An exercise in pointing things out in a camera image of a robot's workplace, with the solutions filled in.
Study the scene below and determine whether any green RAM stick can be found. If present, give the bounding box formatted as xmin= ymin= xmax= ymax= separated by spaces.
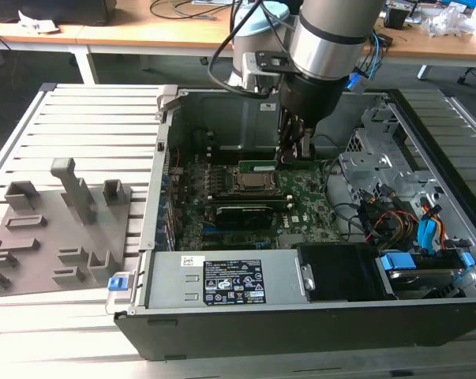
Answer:
xmin=237 ymin=159 xmax=324 ymax=173

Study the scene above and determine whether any black RAM slot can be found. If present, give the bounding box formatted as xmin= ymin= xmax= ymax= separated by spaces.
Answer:
xmin=207 ymin=152 xmax=279 ymax=162
xmin=207 ymin=199 xmax=294 ymax=210
xmin=207 ymin=144 xmax=280 ymax=155
xmin=205 ymin=191 xmax=293 ymax=201

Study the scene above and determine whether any metal drive cage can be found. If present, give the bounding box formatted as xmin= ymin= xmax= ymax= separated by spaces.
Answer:
xmin=337 ymin=105 xmax=440 ymax=207

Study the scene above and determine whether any silver CPU in socket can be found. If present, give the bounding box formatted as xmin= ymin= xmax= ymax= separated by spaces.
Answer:
xmin=226 ymin=170 xmax=283 ymax=193

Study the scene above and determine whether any green motherboard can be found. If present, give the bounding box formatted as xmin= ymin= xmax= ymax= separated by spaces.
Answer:
xmin=168 ymin=145 xmax=341 ymax=252

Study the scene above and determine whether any small black container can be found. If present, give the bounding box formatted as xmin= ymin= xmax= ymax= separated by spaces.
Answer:
xmin=382 ymin=5 xmax=411 ymax=30

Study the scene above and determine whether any black graphics card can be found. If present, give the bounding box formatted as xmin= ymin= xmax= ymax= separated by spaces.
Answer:
xmin=214 ymin=204 xmax=277 ymax=231

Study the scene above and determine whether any clear plastic bag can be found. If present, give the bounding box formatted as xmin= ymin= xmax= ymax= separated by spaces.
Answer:
xmin=425 ymin=1 xmax=476 ymax=39

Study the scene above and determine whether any hard disk in blue carrier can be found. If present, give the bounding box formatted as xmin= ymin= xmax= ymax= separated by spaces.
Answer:
xmin=377 ymin=251 xmax=476 ymax=302

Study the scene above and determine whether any grey power supply unit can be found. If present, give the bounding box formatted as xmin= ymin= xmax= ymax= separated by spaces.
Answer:
xmin=144 ymin=250 xmax=306 ymax=310

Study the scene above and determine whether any black PC case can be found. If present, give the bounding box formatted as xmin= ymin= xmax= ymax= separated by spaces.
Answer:
xmin=114 ymin=88 xmax=476 ymax=361

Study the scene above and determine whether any blue case latch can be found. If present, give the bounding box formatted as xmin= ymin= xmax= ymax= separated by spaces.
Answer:
xmin=107 ymin=276 xmax=129 ymax=293

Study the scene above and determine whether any black equipment box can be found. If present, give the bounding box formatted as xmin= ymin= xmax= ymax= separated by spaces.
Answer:
xmin=0 ymin=0 xmax=117 ymax=27

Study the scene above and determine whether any crumpled white paper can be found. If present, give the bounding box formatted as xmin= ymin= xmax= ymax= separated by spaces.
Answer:
xmin=16 ymin=10 xmax=62 ymax=35

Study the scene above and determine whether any grey parts rack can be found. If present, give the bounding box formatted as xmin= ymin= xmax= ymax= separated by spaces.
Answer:
xmin=0 ymin=157 xmax=135 ymax=298

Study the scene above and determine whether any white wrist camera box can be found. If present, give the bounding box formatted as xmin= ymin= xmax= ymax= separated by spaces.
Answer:
xmin=242 ymin=50 xmax=298 ymax=96

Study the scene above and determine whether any black camera cable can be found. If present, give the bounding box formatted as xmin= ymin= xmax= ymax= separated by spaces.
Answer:
xmin=207 ymin=0 xmax=271 ymax=99

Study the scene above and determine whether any wooden desk white frame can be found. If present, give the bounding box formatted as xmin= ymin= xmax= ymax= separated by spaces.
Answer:
xmin=0 ymin=0 xmax=238 ymax=84
xmin=362 ymin=0 xmax=476 ymax=81

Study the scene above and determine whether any red yellow wire bundle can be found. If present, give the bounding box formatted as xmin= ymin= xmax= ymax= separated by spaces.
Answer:
xmin=361 ymin=190 xmax=421 ymax=242

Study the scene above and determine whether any blue flat data wire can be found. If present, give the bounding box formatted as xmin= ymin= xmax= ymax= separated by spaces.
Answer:
xmin=416 ymin=216 xmax=447 ymax=257

